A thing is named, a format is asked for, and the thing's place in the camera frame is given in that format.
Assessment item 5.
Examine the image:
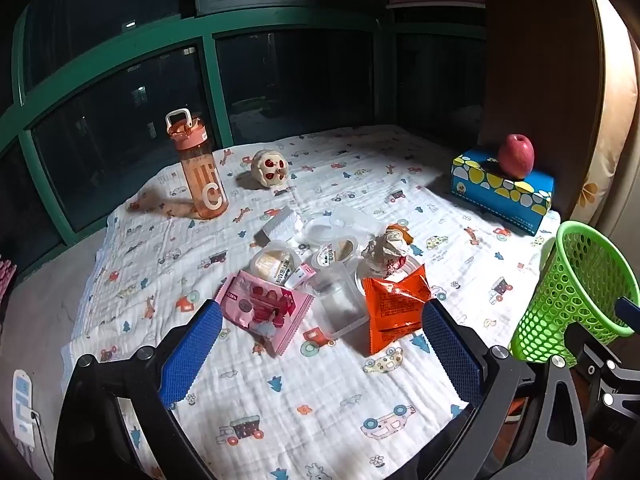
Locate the green plastic mesh basket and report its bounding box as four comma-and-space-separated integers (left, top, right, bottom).
509, 221, 636, 365

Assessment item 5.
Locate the orange water bottle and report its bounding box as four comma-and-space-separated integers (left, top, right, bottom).
165, 108, 230, 220

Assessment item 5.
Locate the white printed blanket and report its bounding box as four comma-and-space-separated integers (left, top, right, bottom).
60, 125, 561, 480

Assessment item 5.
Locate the red apple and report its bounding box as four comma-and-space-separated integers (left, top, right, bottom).
497, 133, 536, 180

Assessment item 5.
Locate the clear plastic dessert cup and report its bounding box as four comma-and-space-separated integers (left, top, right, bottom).
250, 241, 301, 283

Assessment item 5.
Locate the cream red-spotted skull toy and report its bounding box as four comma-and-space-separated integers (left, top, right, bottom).
250, 149, 291, 188

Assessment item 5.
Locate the orange snack bag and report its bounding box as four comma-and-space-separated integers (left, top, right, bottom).
361, 263, 432, 357

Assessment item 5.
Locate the labelled pudding cup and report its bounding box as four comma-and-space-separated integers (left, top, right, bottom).
312, 237, 361, 268

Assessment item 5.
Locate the cream flowered cloth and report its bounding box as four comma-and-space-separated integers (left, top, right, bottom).
570, 0, 640, 241

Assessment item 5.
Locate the pink snack packet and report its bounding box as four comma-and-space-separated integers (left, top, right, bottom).
215, 270, 315, 358

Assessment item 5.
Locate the brown wooden board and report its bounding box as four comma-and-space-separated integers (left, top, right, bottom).
477, 0, 606, 231

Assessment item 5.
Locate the white foam block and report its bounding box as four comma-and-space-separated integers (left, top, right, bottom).
254, 205, 302, 247

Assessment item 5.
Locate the small orange wrapper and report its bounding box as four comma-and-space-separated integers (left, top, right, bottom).
387, 221, 415, 246

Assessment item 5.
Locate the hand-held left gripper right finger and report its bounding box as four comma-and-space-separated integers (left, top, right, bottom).
405, 299, 588, 480

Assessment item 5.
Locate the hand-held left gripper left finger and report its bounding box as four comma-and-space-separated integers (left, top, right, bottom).
54, 300, 224, 480

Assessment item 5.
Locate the blue dotted tissue box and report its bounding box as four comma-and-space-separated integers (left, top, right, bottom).
451, 146, 555, 237

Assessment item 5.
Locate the clear plastic tray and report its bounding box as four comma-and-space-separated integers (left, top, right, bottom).
331, 203, 385, 243

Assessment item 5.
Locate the clear square plastic box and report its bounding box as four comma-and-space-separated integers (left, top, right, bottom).
311, 266, 372, 339

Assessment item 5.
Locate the white power strip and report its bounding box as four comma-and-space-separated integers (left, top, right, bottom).
11, 369, 43, 453

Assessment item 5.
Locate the paper wrapper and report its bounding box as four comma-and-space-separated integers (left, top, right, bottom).
361, 225, 413, 280

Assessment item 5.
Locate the pink ribbed item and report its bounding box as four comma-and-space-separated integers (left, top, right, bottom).
0, 257, 16, 306

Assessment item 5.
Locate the small white pink packet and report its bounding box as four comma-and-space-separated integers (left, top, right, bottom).
285, 263, 317, 289

